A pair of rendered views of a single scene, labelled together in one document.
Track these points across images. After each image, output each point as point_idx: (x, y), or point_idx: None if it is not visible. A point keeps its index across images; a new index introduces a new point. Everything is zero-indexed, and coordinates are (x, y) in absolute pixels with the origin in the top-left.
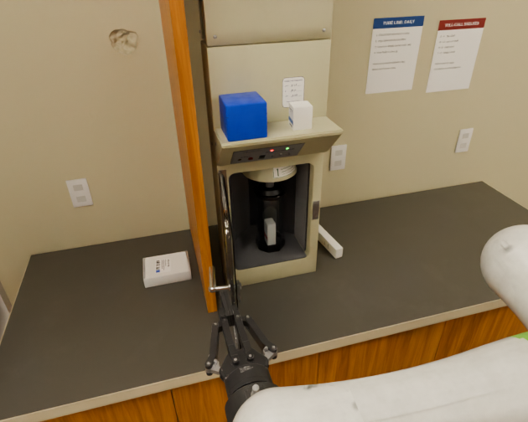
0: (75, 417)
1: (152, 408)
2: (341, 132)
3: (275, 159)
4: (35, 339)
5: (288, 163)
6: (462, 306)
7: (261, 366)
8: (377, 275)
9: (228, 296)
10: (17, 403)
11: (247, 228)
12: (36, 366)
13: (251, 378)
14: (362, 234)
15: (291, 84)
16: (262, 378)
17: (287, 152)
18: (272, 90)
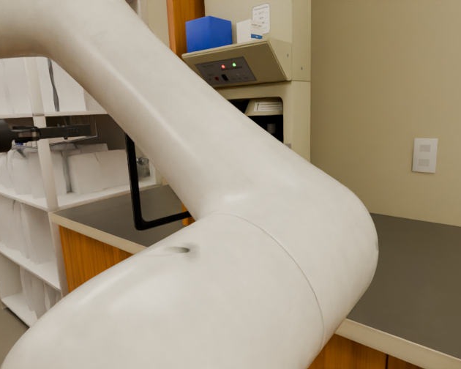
0: (83, 242)
1: (111, 265)
2: (266, 40)
3: (249, 88)
4: (114, 202)
5: (260, 94)
6: (399, 334)
7: (4, 122)
8: None
9: (83, 124)
10: (68, 214)
11: None
12: (96, 208)
13: None
14: (398, 241)
15: (259, 12)
16: None
17: (242, 73)
18: (245, 19)
